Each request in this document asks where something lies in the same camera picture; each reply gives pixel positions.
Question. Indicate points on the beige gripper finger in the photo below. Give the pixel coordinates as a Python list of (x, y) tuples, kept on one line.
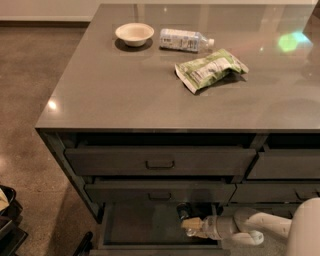
[(193, 227)]

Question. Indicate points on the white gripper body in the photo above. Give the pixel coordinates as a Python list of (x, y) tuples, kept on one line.
[(211, 226)]

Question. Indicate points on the silver redbull can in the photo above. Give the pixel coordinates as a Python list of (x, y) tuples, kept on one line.
[(184, 211)]

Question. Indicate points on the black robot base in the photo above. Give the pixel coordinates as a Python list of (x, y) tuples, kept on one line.
[(11, 235)]

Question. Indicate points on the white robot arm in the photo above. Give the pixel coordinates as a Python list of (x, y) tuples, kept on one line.
[(248, 226)]

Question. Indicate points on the middle left drawer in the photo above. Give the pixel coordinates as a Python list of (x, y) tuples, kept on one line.
[(159, 190)]

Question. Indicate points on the open bottom left drawer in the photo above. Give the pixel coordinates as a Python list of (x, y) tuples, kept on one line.
[(151, 229)]

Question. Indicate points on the middle right drawer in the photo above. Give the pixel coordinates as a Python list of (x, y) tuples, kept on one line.
[(275, 192)]

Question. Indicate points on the top left drawer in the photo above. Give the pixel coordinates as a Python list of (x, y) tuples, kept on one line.
[(159, 160)]

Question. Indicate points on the top right drawer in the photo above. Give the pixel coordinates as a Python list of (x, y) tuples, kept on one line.
[(286, 164)]

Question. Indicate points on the grey cabinet counter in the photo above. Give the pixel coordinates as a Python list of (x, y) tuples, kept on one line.
[(113, 95)]

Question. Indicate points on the green snack bag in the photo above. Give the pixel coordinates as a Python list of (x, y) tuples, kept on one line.
[(204, 72)]

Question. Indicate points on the clear plastic water bottle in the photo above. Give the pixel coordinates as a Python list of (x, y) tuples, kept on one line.
[(183, 40)]

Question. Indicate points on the white paper bowl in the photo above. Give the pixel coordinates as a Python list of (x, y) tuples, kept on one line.
[(134, 34)]

